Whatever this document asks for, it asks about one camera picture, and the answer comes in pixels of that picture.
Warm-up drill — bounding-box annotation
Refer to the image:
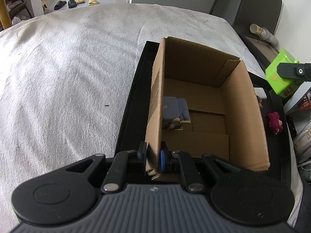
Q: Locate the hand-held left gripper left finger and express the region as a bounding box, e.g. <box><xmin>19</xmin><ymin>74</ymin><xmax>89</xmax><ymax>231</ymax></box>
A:
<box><xmin>61</xmin><ymin>141</ymin><xmax>148</xmax><ymax>195</ymax></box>

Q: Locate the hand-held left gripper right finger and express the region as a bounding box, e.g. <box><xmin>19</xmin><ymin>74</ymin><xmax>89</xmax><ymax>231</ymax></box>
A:
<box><xmin>159</xmin><ymin>146</ymin><xmax>246</xmax><ymax>193</ymax></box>

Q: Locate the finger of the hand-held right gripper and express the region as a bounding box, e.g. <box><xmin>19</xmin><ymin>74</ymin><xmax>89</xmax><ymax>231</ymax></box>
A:
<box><xmin>278</xmin><ymin>63</ymin><xmax>311</xmax><ymax>82</ymax></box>

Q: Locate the green toy box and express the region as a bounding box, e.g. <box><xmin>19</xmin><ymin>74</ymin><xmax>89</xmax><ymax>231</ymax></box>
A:
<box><xmin>265</xmin><ymin>48</ymin><xmax>301</xmax><ymax>99</ymax></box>

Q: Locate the brown white toy figure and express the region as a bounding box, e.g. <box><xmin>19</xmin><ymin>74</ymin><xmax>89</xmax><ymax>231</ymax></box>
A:
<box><xmin>254</xmin><ymin>87</ymin><xmax>267</xmax><ymax>109</ymax></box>

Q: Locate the black tray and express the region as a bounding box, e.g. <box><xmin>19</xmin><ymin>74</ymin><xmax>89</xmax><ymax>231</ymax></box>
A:
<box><xmin>114</xmin><ymin>41</ymin><xmax>292</xmax><ymax>193</ymax></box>

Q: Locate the magenta toy figure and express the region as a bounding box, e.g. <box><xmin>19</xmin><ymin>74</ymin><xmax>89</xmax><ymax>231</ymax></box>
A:
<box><xmin>268</xmin><ymin>112</ymin><xmax>284</xmax><ymax>135</ymax></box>

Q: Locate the grey sofa toy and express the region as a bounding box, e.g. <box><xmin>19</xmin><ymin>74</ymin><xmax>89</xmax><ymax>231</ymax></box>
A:
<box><xmin>162</xmin><ymin>97</ymin><xmax>191</xmax><ymax>130</ymax></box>

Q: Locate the brown cardboard box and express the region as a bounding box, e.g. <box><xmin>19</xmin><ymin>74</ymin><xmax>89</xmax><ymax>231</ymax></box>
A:
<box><xmin>145</xmin><ymin>36</ymin><xmax>271</xmax><ymax>183</ymax></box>

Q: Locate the brown bedside ledge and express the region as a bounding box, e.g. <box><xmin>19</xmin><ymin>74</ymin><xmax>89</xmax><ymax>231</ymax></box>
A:
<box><xmin>239</xmin><ymin>32</ymin><xmax>280</xmax><ymax>71</ymax></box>

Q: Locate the yellow printed paper cup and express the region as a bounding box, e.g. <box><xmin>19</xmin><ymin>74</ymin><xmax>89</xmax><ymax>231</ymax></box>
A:
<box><xmin>250</xmin><ymin>24</ymin><xmax>268</xmax><ymax>38</ymax></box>

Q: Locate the white storage box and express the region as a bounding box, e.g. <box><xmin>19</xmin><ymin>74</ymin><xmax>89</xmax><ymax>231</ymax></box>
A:
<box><xmin>293</xmin><ymin>123</ymin><xmax>311</xmax><ymax>161</ymax></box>

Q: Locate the grey headboard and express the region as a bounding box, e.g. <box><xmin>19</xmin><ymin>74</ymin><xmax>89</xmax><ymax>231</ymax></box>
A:
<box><xmin>210</xmin><ymin>0</ymin><xmax>283</xmax><ymax>37</ymax></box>

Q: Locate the wooden chair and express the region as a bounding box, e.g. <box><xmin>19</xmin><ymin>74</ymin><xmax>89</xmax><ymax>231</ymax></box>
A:
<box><xmin>4</xmin><ymin>0</ymin><xmax>33</xmax><ymax>18</ymax></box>

